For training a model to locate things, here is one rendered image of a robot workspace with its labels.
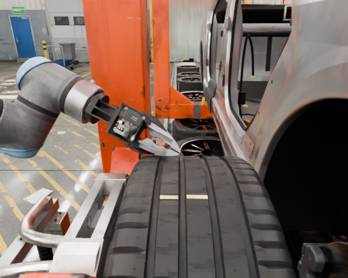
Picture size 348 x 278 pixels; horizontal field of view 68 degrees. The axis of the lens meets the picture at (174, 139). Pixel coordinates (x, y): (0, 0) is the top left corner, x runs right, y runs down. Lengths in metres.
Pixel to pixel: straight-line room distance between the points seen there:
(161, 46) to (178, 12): 10.66
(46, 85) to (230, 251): 0.47
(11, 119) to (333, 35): 0.61
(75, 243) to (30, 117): 0.30
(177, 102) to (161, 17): 0.84
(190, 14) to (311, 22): 12.79
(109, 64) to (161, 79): 1.97
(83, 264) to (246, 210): 0.24
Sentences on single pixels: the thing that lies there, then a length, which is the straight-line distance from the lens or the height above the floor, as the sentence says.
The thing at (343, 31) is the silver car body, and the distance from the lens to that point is 0.51.
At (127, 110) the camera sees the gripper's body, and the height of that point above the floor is 1.25.
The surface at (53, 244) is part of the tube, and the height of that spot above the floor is 1.00.
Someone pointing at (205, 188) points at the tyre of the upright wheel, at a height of 1.18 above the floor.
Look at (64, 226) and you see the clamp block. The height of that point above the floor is 0.93.
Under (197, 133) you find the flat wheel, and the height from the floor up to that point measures 0.49.
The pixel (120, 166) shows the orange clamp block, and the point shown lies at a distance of 0.67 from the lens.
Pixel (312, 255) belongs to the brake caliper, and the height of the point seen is 0.90.
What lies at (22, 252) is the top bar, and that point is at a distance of 0.68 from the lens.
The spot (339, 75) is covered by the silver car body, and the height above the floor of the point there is 1.34.
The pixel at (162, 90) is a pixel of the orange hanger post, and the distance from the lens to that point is 2.77.
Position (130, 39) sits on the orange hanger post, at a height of 1.38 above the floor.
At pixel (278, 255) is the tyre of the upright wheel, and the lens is 0.37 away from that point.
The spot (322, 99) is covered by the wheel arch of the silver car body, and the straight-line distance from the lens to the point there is 0.54.
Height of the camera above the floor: 1.40
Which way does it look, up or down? 23 degrees down
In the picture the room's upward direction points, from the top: straight up
